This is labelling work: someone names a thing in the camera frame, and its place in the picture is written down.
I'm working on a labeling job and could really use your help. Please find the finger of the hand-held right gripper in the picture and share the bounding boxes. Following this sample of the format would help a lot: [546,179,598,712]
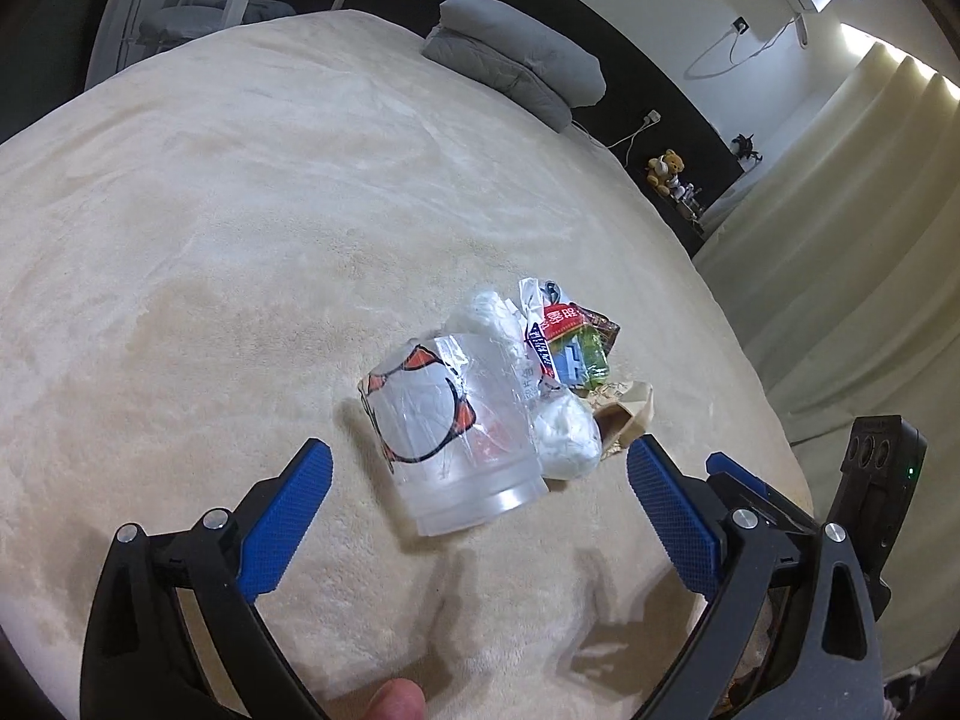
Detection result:
[705,451,822,541]

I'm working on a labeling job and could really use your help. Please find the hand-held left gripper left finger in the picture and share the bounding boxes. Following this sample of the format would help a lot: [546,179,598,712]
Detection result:
[81,437,333,720]

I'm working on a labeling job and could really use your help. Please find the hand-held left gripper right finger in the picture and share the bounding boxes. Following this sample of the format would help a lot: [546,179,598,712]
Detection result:
[627,435,886,720]

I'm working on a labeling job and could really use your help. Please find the brown paper wrapper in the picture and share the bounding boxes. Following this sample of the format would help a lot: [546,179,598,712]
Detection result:
[585,379,657,458]

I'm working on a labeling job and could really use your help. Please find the white tissue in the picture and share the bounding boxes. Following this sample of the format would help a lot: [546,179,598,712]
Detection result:
[531,390,603,481]
[461,286,526,361]

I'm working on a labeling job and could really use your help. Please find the clear plastic cup orange print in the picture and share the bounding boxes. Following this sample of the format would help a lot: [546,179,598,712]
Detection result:
[358,331,552,539]

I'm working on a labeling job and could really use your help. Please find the green snack packet red label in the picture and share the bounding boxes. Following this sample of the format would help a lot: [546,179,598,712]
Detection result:
[546,302,612,391]

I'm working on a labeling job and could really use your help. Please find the dark red snack packet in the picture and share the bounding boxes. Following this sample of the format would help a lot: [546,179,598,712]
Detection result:
[585,311,622,350]

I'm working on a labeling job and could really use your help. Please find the white blue plastic wrapper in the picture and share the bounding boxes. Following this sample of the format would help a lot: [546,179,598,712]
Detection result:
[517,277,571,387]

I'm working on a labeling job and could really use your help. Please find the person's left hand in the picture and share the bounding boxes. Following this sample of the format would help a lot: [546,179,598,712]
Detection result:
[365,679,428,720]

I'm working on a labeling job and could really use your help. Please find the cream curtain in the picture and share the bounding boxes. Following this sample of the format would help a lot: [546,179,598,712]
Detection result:
[694,37,960,683]

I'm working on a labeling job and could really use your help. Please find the small bottles on shelf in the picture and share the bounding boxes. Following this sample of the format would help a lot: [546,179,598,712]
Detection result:
[671,180,706,222]

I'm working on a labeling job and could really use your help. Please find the brown teddy bear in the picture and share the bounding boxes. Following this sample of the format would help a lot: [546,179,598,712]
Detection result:
[646,151,687,192]

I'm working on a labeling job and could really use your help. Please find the black headboard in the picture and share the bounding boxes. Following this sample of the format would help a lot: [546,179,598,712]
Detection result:
[352,0,751,256]

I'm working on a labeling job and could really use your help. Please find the grey pillows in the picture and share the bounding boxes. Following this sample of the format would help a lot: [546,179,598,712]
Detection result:
[421,0,607,132]

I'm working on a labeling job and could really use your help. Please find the white charger cable with socket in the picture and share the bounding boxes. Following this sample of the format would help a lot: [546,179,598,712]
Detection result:
[574,111,662,151]

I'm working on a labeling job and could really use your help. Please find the white looped wall cable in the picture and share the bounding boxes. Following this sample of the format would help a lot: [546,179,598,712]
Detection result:
[684,15,803,80]

